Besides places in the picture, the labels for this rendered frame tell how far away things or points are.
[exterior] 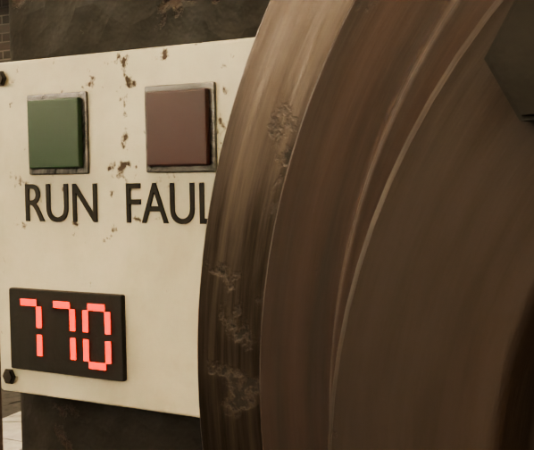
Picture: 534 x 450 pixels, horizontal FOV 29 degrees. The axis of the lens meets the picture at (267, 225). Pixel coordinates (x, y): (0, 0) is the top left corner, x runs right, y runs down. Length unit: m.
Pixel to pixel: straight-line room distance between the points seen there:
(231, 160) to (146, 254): 0.20
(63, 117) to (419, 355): 0.37
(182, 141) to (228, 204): 0.17
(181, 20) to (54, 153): 0.10
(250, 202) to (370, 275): 0.12
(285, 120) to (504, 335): 0.14
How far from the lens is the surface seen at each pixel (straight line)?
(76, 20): 0.58
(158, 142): 0.50
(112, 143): 0.53
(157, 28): 0.54
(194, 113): 0.49
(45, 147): 0.55
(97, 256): 0.54
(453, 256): 0.20
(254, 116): 0.32
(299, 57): 0.31
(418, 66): 0.25
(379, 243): 0.20
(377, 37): 0.28
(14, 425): 4.62
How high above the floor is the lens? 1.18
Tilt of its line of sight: 3 degrees down
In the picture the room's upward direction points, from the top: 1 degrees counter-clockwise
